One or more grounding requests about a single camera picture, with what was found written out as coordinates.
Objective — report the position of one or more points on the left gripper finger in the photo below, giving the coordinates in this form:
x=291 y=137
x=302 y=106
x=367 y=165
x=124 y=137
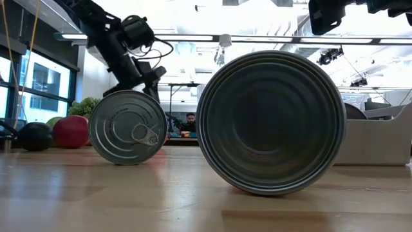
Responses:
x=154 y=91
x=116 y=91

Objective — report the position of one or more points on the teal yellowfin tuna can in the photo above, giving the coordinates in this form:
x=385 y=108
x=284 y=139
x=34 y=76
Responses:
x=127 y=127

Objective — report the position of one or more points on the dark red apple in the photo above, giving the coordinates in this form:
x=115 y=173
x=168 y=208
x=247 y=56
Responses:
x=71 y=132

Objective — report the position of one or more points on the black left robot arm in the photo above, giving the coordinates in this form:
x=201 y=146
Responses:
x=112 y=48

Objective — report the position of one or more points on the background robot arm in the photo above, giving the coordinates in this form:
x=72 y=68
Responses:
x=175 y=124

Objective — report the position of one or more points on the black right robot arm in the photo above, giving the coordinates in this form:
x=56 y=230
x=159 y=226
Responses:
x=389 y=9

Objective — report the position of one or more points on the green spiky plant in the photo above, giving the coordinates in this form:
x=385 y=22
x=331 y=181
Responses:
x=84 y=106

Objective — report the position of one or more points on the black ceiling spotlight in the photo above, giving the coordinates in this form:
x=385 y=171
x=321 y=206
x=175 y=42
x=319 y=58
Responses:
x=330 y=55
x=359 y=82

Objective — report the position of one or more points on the clear plastic bin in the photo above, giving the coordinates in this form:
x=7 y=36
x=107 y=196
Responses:
x=354 y=96
x=201 y=91

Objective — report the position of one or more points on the person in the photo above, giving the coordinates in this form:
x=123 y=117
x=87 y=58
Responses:
x=190 y=122

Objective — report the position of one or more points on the ceiling light strip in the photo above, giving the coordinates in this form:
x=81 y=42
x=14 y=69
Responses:
x=193 y=37

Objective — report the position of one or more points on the green pear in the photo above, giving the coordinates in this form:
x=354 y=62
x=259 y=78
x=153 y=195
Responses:
x=53 y=121

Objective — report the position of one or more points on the dark framed window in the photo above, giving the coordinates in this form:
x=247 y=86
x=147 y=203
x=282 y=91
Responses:
x=45 y=80

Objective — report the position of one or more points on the dark round fruit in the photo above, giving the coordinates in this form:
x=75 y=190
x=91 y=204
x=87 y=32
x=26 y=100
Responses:
x=35 y=137

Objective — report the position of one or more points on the dark background monitor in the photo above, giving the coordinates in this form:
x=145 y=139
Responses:
x=378 y=105

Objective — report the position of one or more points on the grey plastic tray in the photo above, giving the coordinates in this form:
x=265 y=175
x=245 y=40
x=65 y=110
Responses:
x=370 y=141

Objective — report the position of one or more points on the black metal table frame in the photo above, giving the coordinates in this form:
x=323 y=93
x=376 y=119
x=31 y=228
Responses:
x=181 y=141

